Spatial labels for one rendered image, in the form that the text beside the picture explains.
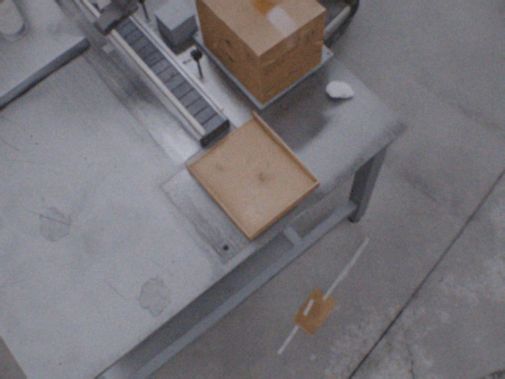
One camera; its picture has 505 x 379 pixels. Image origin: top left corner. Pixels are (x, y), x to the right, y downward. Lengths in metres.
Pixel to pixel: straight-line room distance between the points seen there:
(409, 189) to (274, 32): 1.25
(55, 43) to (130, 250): 0.75
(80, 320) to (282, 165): 0.73
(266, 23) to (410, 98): 1.35
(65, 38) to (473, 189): 1.78
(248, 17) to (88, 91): 0.60
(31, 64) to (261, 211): 0.90
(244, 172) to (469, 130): 1.39
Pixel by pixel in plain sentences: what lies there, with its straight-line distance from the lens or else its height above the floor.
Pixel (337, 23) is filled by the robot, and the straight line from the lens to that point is 2.89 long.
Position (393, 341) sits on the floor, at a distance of 2.59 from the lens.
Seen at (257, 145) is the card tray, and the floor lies 0.83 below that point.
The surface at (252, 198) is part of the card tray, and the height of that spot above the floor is 0.83.
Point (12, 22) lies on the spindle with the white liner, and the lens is 2.17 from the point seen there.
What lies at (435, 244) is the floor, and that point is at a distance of 2.72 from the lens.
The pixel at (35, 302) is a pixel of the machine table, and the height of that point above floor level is 0.83.
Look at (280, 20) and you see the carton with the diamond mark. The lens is 1.77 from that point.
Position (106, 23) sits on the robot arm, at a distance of 1.87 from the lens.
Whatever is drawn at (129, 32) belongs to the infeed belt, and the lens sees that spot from 2.11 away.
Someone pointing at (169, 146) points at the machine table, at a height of 0.83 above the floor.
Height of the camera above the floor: 2.53
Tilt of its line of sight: 68 degrees down
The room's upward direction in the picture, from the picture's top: 8 degrees counter-clockwise
